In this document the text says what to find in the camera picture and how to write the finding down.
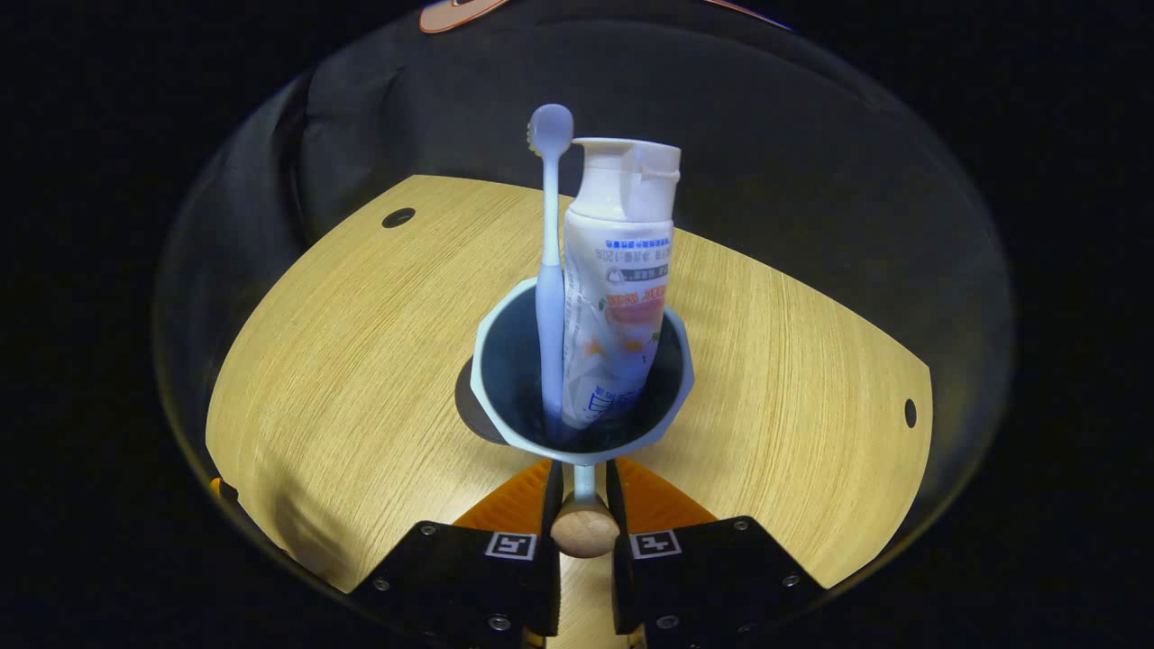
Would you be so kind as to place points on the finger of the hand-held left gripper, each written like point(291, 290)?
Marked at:
point(221, 489)
point(618, 568)
point(552, 559)

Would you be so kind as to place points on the dark brown round coaster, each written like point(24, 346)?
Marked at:
point(469, 406)

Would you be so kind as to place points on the white toothpaste tube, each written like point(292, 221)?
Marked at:
point(622, 297)

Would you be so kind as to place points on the light blue toothbrush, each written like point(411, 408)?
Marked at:
point(550, 270)

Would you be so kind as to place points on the black backdrop cloth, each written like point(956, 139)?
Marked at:
point(766, 162)

